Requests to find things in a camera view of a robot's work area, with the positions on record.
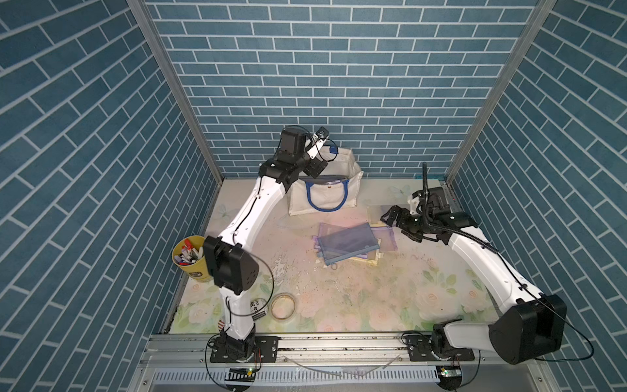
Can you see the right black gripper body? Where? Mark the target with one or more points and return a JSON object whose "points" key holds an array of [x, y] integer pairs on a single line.
{"points": [[411, 226]]}

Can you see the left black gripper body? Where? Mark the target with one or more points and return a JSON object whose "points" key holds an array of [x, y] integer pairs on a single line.
{"points": [[308, 167]]}

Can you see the yellow trimmed mesh pouch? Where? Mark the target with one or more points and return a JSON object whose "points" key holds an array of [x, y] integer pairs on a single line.
{"points": [[374, 214], [371, 259]]}

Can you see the small blue mesh pouch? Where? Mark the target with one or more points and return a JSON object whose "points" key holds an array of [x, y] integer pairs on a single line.
{"points": [[337, 243]]}

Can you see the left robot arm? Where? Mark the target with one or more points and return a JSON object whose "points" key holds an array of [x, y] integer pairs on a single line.
{"points": [[229, 255]]}

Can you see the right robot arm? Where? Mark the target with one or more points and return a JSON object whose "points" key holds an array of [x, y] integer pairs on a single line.
{"points": [[531, 323]]}

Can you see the white canvas tote bag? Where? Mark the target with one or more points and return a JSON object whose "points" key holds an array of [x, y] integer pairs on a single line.
{"points": [[304, 198]]}

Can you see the yellow cup with markers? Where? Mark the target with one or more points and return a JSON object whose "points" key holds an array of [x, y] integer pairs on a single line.
{"points": [[188, 255]]}

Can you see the clear tape roll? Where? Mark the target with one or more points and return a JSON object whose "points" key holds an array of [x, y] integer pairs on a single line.
{"points": [[283, 307]]}

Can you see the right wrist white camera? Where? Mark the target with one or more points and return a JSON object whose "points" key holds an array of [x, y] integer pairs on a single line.
{"points": [[414, 202]]}

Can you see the wrist white camera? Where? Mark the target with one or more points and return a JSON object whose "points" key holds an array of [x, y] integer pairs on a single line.
{"points": [[317, 140], [414, 202]]}

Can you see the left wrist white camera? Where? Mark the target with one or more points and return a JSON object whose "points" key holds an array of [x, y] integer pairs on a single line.
{"points": [[317, 140]]}

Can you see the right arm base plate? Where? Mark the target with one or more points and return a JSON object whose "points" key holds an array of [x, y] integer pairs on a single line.
{"points": [[425, 347]]}

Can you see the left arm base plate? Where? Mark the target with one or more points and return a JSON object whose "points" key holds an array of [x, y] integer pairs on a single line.
{"points": [[226, 350]]}

